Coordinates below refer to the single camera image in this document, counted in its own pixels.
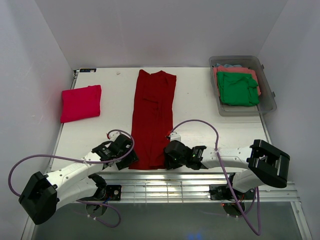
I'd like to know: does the dark red t shirt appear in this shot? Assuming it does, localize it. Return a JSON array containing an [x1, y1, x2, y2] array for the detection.
[[129, 69, 177, 170]]

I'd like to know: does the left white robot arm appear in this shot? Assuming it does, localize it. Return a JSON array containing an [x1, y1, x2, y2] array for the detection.
[[18, 132, 138, 225]]

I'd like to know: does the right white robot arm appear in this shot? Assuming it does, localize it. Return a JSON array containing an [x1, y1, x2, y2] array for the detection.
[[164, 139, 290, 199]]

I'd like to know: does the folded pink red t shirt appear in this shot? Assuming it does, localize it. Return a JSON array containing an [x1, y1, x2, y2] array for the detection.
[[60, 85, 102, 124]]

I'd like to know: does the blue label sticker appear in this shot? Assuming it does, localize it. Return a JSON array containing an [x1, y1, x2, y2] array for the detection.
[[79, 68, 97, 73]]

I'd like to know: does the green t shirt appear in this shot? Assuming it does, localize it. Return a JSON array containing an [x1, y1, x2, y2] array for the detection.
[[216, 71, 260, 107]]

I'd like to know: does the salmon pink t shirt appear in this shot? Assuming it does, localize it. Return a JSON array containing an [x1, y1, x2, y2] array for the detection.
[[213, 66, 261, 97]]

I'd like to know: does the light blue t shirt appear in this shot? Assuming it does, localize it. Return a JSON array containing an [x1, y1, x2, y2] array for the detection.
[[215, 63, 242, 68]]

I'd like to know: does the clear plastic bin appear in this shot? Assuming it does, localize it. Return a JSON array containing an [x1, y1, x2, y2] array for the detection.
[[209, 55, 277, 117]]

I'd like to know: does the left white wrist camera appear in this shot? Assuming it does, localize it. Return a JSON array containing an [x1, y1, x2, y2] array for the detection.
[[106, 131, 121, 142]]

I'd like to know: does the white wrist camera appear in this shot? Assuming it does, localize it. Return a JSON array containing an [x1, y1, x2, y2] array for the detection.
[[106, 131, 121, 142], [166, 132, 181, 142]]

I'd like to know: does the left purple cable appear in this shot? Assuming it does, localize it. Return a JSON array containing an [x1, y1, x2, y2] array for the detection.
[[8, 129, 136, 228]]

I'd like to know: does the purple cable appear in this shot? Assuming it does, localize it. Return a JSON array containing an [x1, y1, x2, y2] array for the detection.
[[166, 119, 263, 236], [8, 129, 136, 228]]

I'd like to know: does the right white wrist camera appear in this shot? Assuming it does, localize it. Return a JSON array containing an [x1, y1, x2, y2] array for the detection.
[[166, 132, 181, 142]]

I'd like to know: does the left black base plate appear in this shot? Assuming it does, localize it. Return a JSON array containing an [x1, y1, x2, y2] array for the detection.
[[102, 185, 122, 201]]

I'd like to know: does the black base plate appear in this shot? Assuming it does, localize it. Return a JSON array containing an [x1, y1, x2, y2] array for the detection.
[[102, 185, 122, 201], [209, 184, 256, 201]]

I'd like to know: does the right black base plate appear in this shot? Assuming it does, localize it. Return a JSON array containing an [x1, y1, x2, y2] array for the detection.
[[209, 184, 256, 201]]

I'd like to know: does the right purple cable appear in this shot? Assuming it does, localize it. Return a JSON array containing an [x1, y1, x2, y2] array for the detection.
[[166, 119, 263, 236]]

